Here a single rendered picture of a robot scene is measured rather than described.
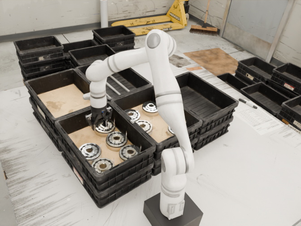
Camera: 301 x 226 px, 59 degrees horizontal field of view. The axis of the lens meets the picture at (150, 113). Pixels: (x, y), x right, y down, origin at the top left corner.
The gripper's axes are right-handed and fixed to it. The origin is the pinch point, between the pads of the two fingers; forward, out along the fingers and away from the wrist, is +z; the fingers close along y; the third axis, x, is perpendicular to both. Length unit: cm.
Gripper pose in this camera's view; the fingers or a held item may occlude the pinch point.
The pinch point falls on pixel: (99, 125)
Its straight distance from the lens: 135.3
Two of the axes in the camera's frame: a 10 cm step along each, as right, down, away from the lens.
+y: 8.0, -3.3, 5.1
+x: -6.0, -5.4, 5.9
